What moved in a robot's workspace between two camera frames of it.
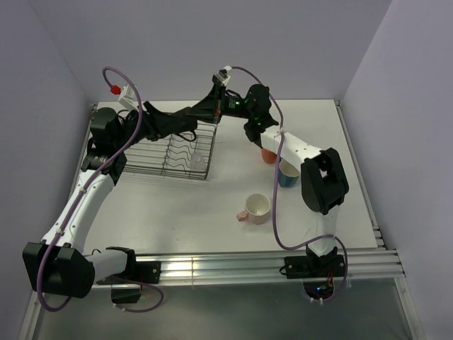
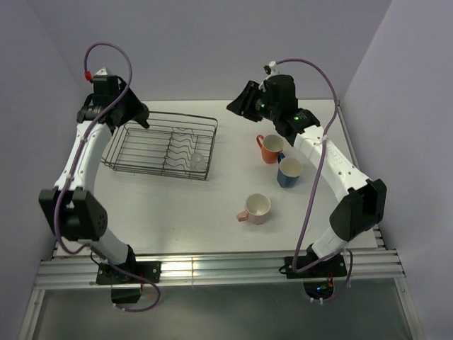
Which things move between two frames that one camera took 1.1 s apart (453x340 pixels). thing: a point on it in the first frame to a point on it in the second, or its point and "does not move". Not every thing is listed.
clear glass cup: [197, 162] does not move
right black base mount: [315, 266] does not move
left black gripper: [153, 122] to [134, 108]
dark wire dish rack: [186, 155] does not move
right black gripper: [211, 106] to [243, 105]
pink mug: [257, 209] does not move
